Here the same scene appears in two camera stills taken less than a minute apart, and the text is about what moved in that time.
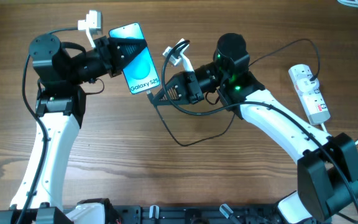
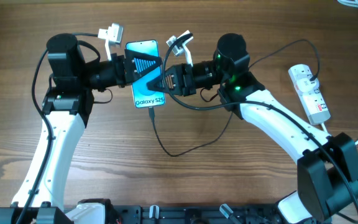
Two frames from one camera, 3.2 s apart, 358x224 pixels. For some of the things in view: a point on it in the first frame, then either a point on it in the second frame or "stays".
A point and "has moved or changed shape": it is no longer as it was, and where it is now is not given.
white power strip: [312, 102] stays
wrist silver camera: [92, 24] -> [113, 36]
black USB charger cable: [314, 78] has moved or changed shape
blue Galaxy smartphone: [140, 74] has moved or changed shape
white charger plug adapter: [306, 85] stays
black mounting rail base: [191, 214] stays
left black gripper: [104, 45] -> [128, 68]
